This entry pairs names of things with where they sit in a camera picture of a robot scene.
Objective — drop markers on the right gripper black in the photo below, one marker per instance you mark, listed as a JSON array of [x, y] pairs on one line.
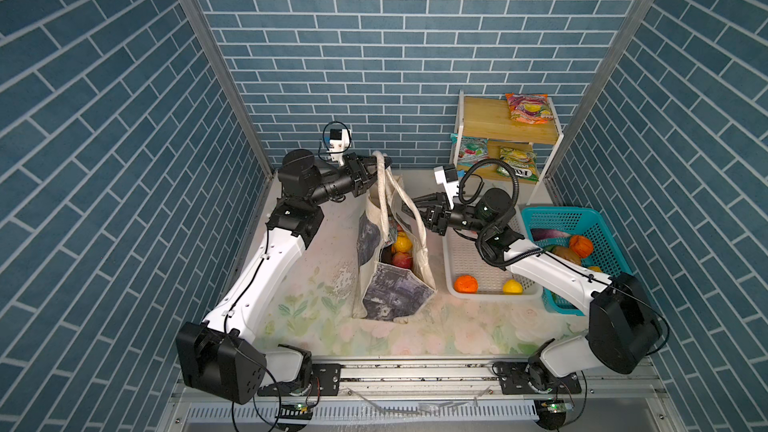
[[440, 215]]

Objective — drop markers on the yellow lemon front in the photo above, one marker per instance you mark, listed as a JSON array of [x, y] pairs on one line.
[[512, 287]]

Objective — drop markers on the floral table mat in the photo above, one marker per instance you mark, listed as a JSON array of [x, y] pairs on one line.
[[313, 308]]

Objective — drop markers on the white plastic basket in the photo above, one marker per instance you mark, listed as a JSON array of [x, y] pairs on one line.
[[461, 258]]

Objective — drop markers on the red apple with yellow spot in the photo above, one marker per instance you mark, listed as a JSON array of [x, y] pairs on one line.
[[402, 260]]

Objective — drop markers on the beige canvas grocery bag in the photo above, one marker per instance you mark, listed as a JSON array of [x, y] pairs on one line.
[[395, 280]]

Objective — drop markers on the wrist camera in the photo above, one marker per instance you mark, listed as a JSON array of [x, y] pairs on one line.
[[337, 142], [447, 179]]

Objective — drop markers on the teal red snack bag lower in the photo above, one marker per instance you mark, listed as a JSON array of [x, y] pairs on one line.
[[467, 151]]

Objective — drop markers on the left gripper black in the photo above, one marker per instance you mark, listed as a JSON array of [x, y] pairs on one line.
[[353, 167]]

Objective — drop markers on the orange tangerine front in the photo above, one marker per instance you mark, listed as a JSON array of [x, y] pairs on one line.
[[466, 284]]

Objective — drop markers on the brown potato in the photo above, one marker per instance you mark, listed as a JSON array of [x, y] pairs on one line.
[[567, 254]]

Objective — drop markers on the pink yellow snack bag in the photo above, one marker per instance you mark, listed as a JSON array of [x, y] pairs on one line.
[[532, 109]]

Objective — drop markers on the teal plastic basket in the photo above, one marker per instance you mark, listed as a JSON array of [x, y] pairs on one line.
[[594, 240]]

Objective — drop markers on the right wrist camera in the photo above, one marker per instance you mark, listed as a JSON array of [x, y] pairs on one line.
[[447, 179]]

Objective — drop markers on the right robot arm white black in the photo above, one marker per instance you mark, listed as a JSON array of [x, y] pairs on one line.
[[623, 327]]

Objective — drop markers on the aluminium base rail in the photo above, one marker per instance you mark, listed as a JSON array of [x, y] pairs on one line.
[[437, 394]]

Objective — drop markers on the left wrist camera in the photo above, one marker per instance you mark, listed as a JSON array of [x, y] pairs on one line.
[[337, 142]]

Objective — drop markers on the wooden two-tier shelf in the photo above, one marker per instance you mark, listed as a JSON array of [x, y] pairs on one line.
[[487, 118]]

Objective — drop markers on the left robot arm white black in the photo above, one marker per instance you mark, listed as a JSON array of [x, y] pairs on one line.
[[219, 355]]

